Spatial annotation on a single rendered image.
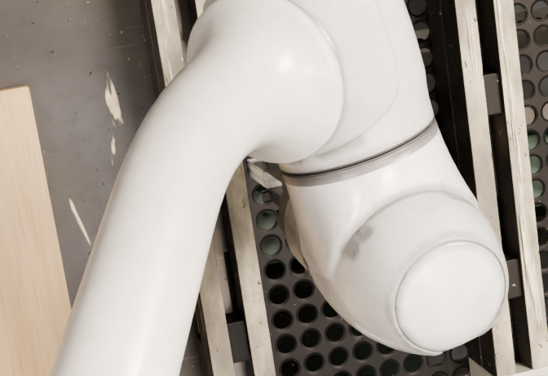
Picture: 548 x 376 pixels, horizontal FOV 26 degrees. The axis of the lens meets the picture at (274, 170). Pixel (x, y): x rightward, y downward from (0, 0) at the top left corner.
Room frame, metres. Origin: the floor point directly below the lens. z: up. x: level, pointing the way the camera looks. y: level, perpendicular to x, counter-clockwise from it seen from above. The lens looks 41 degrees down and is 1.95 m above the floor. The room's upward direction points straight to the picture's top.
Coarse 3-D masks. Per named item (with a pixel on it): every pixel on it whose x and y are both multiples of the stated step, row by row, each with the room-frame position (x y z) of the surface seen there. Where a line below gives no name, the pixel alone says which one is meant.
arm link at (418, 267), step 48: (432, 144) 0.55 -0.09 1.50; (288, 192) 0.55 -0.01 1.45; (336, 192) 0.52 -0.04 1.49; (384, 192) 0.51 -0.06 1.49; (432, 192) 0.52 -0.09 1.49; (336, 240) 0.50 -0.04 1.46; (384, 240) 0.48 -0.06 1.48; (432, 240) 0.47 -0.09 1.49; (480, 240) 0.48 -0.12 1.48; (336, 288) 0.49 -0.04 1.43; (384, 288) 0.46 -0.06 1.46; (432, 288) 0.46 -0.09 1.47; (480, 288) 0.46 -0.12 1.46; (384, 336) 0.46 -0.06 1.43; (432, 336) 0.45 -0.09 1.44
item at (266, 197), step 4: (272, 188) 0.76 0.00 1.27; (264, 192) 0.76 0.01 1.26; (268, 192) 0.76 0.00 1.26; (272, 192) 0.76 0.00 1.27; (276, 192) 0.75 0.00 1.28; (280, 192) 0.75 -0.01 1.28; (264, 196) 0.76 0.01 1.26; (268, 196) 0.76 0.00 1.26; (272, 196) 0.76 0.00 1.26; (276, 196) 0.74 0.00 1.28; (280, 196) 0.74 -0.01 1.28; (264, 200) 0.76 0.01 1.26; (268, 200) 0.76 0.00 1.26; (272, 200) 0.76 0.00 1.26; (276, 200) 0.74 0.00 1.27; (276, 204) 0.74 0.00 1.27
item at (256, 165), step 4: (248, 160) 0.83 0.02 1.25; (252, 160) 0.82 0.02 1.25; (256, 160) 0.82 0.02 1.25; (248, 164) 0.82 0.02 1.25; (252, 164) 0.81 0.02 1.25; (256, 164) 0.81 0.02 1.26; (260, 164) 0.80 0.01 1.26; (252, 168) 0.81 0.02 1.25; (256, 168) 0.79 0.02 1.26; (260, 168) 0.79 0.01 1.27; (264, 168) 0.79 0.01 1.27; (256, 172) 0.79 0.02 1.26; (260, 172) 0.78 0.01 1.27; (264, 172) 0.77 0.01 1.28; (260, 176) 0.78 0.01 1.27; (264, 176) 0.77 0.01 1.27; (268, 176) 0.77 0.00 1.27
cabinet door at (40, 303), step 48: (0, 96) 0.84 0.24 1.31; (0, 144) 0.82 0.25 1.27; (0, 192) 0.80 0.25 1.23; (48, 192) 0.81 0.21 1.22; (0, 240) 0.77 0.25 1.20; (48, 240) 0.78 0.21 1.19; (0, 288) 0.75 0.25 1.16; (48, 288) 0.76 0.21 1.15; (0, 336) 0.73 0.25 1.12; (48, 336) 0.73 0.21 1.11
